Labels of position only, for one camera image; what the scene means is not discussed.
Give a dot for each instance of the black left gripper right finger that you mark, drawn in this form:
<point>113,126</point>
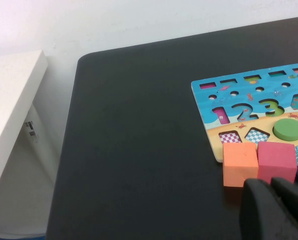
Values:
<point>296,200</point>

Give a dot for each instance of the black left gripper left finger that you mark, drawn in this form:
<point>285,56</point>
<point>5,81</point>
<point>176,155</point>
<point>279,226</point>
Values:
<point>261,215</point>

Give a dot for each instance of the white side table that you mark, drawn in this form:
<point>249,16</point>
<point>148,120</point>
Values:
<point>11,87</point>

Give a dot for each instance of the colourful wooden number puzzle board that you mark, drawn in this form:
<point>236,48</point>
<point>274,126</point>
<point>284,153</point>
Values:
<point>253,110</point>

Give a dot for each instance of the magenta foam cube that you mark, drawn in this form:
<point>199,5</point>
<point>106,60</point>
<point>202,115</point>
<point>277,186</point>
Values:
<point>276,160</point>

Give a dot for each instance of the orange foam cube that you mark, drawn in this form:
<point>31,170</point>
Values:
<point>238,165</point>

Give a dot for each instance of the green circle piece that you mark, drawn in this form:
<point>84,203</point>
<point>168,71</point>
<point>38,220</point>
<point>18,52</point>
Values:
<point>288,128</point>

